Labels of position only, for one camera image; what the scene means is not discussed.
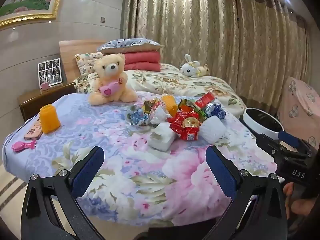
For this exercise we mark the wooden headboard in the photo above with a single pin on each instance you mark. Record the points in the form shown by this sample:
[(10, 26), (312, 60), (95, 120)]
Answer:
[(70, 55)]

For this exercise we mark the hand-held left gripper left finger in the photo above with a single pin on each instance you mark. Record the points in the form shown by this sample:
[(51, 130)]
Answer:
[(90, 170)]

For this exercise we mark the gold foil wrapper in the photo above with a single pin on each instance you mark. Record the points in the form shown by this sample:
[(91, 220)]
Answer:
[(151, 105)]

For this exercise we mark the blue plastic wrapper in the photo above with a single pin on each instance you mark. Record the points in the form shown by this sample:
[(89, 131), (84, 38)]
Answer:
[(216, 111)]

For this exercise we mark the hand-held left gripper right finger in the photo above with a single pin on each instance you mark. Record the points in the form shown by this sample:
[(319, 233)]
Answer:
[(221, 173)]

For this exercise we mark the white trash bin black bag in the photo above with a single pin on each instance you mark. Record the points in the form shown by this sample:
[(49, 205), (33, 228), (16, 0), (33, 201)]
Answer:
[(250, 123)]

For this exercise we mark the white tissue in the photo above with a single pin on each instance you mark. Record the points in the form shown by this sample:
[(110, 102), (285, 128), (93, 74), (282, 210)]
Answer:
[(160, 115)]

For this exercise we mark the cartoon print pillow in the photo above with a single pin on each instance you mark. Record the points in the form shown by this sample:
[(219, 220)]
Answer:
[(85, 62)]

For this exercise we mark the red snack wrapper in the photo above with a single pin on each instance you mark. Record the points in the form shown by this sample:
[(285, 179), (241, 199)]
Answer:
[(186, 126)]

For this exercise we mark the blue white wrapper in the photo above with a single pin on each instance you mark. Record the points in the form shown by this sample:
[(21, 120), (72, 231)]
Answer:
[(137, 116)]

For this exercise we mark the beige teddy bear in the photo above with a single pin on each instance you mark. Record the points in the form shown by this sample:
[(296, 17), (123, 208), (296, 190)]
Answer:
[(110, 67)]

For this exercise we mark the white rabbit plush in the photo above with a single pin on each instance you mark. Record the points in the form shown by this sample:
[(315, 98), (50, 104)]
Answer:
[(190, 68)]

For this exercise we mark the cream floral duvet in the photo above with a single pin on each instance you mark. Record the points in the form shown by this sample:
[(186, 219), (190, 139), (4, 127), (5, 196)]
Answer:
[(175, 80)]

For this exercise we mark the pink case phone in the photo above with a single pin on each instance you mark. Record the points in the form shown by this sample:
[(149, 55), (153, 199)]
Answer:
[(32, 132)]

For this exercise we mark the green gold snack bag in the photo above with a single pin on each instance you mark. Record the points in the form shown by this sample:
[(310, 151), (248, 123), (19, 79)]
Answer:
[(187, 104)]

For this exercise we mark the blue polka dot pillow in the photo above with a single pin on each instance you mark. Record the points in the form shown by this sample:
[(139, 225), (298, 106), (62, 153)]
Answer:
[(125, 44)]

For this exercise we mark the black white photo frame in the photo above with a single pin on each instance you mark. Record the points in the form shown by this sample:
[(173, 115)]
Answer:
[(51, 68)]

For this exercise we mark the beige patterned curtain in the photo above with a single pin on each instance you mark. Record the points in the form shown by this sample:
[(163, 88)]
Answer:
[(225, 30)]

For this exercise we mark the person's right hand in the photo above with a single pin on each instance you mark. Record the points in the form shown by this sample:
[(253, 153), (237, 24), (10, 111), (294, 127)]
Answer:
[(300, 205)]

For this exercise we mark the pink reed diffuser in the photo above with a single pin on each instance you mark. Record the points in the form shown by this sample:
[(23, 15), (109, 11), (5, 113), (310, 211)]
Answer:
[(45, 86)]

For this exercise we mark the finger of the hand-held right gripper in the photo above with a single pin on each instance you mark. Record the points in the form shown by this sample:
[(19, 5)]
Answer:
[(265, 142), (287, 138)]

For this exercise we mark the gold framed landscape painting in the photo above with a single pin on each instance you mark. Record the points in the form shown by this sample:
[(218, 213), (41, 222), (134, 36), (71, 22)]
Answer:
[(25, 0)]

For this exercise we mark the brown bear plush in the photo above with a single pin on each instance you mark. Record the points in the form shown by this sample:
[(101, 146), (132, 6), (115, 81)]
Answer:
[(204, 70)]

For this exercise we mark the red white carton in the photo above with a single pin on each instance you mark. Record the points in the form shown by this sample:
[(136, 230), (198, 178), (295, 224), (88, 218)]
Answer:
[(205, 100)]

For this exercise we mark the pink toy comb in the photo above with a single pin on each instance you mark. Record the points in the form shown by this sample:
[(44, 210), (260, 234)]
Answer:
[(20, 146)]

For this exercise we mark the wooden bedside table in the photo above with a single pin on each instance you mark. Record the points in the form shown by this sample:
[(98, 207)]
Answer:
[(32, 102)]

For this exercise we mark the pastel floral blanket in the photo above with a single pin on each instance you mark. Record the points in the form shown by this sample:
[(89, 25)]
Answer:
[(125, 167)]

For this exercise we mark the pink heart print cloth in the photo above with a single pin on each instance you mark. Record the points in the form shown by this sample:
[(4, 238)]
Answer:
[(300, 100)]

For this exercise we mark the folded red quilt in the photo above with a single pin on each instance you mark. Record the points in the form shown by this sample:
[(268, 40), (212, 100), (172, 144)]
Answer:
[(142, 60)]

